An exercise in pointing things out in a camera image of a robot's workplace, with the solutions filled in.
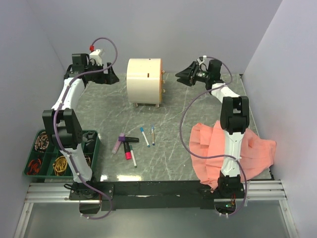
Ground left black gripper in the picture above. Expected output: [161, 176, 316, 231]
[86, 61, 119, 85]

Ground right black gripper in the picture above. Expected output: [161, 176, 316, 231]
[174, 61, 210, 87]

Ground cream round drawer cabinet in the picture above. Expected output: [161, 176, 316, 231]
[126, 58, 164, 108]

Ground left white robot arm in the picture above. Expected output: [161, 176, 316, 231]
[42, 49, 119, 199]

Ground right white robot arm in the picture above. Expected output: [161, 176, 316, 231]
[175, 56, 250, 197]

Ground light blue acrylic marker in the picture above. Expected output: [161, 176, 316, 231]
[140, 127, 150, 147]

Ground purple cap black highlighter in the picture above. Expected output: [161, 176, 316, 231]
[118, 135, 139, 143]

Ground grey cloth bundle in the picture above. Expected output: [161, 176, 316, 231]
[82, 131, 97, 144]

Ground pink cap black highlighter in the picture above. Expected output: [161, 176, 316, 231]
[123, 141, 132, 160]

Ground green cap silver marker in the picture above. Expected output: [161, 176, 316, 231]
[130, 145, 137, 168]

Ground salmon pink cloth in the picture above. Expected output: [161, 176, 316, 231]
[189, 121, 276, 189]

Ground green compartment tray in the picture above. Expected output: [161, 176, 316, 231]
[23, 129, 100, 179]

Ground black base bar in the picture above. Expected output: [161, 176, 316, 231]
[68, 180, 245, 214]

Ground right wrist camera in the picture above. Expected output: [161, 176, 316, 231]
[197, 55, 208, 70]

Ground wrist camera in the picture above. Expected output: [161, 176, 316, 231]
[197, 55, 208, 70]
[89, 45, 105, 66]

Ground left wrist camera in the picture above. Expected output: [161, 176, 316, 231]
[89, 45, 105, 66]

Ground leopard hair ties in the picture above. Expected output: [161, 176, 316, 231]
[34, 132, 50, 152]

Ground yellow hair ties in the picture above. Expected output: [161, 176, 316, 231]
[53, 156, 68, 176]

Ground orange black hair ties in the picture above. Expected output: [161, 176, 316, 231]
[27, 158, 42, 175]

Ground aluminium rail frame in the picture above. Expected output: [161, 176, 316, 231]
[14, 180, 299, 238]

